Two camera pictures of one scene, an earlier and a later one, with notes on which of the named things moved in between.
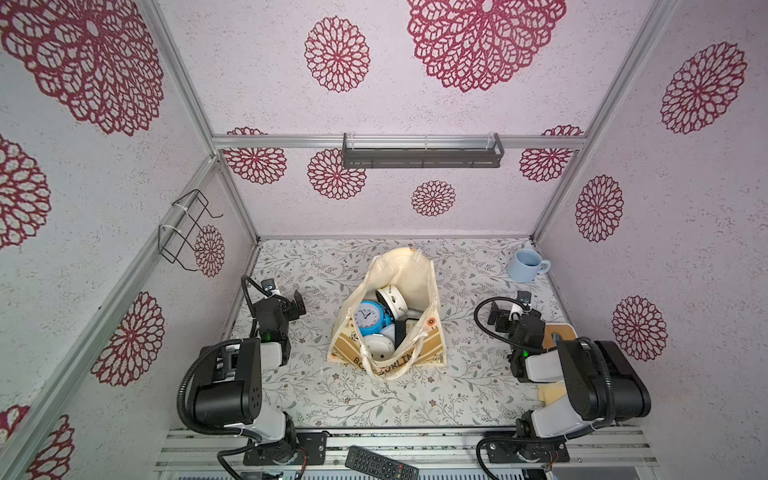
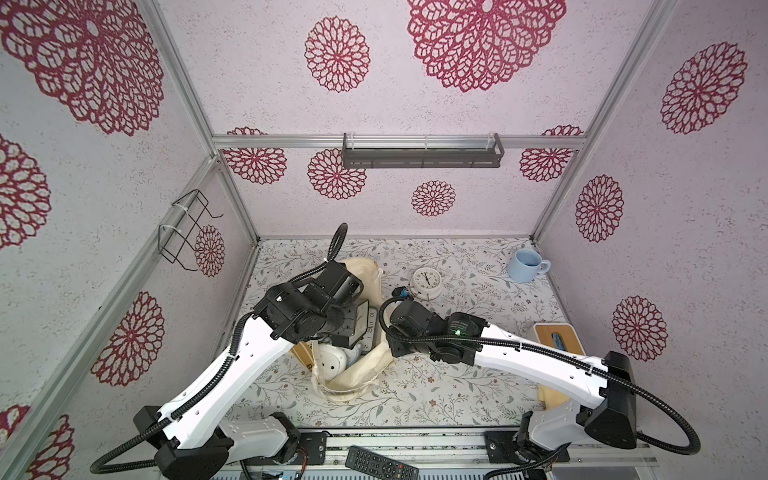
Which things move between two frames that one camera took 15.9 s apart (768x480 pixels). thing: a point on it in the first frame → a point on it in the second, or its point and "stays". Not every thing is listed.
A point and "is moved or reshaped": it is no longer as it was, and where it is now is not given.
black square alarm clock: (401, 328) is moved or reshaped
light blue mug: (526, 265) stays
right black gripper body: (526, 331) → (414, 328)
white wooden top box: (566, 331) stays
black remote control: (375, 464) stays
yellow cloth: (551, 392) stays
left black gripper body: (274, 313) → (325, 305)
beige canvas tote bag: (411, 271) → (361, 376)
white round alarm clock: (393, 300) → (426, 283)
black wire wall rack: (177, 244) stays
